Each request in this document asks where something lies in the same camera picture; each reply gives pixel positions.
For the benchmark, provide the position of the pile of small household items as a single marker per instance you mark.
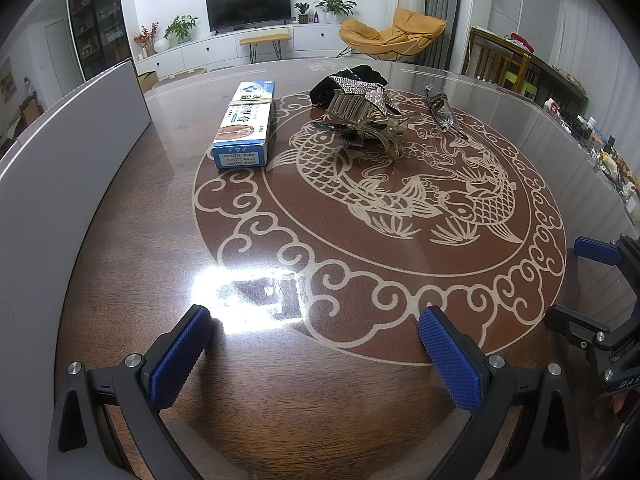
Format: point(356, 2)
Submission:
point(605, 150)

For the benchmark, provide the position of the framed wall painting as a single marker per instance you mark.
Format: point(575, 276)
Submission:
point(6, 80)

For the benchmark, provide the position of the wooden chair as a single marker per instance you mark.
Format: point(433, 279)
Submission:
point(492, 57)

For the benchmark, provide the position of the red flower arrangement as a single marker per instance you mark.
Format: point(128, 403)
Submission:
point(146, 37)

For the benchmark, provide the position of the small potted plant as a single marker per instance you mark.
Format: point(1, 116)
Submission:
point(302, 12)

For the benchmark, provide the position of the brown patterned desktop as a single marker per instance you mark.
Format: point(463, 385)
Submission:
point(320, 410)

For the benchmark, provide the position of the dark glass display cabinet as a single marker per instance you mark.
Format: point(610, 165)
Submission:
point(97, 20)

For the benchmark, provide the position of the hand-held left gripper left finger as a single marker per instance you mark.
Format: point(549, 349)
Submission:
point(175, 355)

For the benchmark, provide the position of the dark wooden sideboard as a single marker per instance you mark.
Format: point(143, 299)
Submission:
point(560, 82)

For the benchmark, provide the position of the white door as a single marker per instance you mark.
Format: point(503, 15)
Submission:
point(62, 57)

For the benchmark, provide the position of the white round vase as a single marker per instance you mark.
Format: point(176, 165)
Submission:
point(161, 46)

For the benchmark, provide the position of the leafy green potted plant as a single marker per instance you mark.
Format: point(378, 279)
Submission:
point(181, 27)

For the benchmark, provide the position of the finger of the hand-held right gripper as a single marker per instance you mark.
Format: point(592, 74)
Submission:
point(580, 330)
point(597, 251)

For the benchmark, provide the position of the rhinestone bow hair clip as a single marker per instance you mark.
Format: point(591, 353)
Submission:
point(367, 94)

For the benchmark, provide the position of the green stool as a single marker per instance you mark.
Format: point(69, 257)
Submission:
point(512, 80)

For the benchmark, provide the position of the wooden bench with black legs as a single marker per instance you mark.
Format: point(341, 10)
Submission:
point(265, 38)

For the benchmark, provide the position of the black flat television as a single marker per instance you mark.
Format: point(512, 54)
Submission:
point(247, 7)

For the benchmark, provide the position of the white television cabinet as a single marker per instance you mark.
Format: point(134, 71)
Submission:
point(210, 52)

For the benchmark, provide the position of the blue and white carton box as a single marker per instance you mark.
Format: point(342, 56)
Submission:
point(245, 125)

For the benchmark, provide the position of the orange lounge chair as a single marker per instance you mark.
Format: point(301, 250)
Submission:
point(395, 35)

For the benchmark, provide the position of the person's right hand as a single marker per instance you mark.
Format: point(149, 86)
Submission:
point(625, 404)

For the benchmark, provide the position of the clear claw hair clip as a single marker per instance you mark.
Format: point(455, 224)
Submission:
point(350, 107)

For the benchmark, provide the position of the grey curved seat backrest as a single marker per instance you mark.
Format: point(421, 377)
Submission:
point(60, 160)

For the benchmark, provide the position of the black rhinestone hair bow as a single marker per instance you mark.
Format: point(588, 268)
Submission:
point(325, 91)

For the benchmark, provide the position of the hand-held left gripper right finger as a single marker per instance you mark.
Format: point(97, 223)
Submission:
point(450, 360)

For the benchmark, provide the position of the cardboard box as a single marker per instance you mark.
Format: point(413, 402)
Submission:
point(148, 81)

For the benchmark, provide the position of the large leafy potted plant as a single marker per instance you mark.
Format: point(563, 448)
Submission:
point(336, 6)

